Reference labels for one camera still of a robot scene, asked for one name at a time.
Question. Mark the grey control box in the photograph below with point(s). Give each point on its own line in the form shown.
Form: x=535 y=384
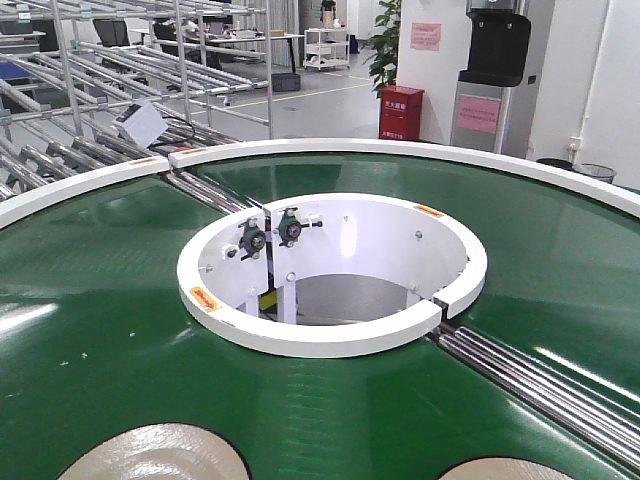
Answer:
x=140 y=123

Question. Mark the red fire extinguisher box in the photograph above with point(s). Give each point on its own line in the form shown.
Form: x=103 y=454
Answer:
x=400 y=113

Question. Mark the steel conveyor rollers right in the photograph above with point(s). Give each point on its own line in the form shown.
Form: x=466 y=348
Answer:
x=604 y=424

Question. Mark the steel conveyor rollers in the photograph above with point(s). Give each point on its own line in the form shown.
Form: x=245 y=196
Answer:
x=214 y=194
x=604 y=424

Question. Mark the steel conveyor rollers left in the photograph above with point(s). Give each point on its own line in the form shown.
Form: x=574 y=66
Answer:
x=214 y=194

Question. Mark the green conveyor belt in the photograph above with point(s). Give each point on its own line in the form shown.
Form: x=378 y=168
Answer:
x=95 y=339

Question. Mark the white shelf cart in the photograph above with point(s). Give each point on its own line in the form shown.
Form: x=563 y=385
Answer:
x=326 y=48

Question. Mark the black water dispenser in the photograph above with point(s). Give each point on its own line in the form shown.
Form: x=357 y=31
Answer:
x=497 y=55

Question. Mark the white inner ring guard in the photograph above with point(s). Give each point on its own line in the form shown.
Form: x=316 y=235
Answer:
x=330 y=275

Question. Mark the beige textured plate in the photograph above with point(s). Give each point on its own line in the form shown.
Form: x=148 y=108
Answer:
x=161 y=451
x=501 y=468

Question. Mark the metal roller rack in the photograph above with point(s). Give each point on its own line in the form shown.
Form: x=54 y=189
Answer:
x=69 y=68

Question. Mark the white outer rim guard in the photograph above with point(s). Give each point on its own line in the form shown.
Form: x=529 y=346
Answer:
x=28 y=203

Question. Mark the wire mesh waste bin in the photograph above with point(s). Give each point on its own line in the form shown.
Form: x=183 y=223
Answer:
x=596 y=171

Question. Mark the green potted plant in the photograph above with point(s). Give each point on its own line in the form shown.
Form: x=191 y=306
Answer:
x=385 y=45

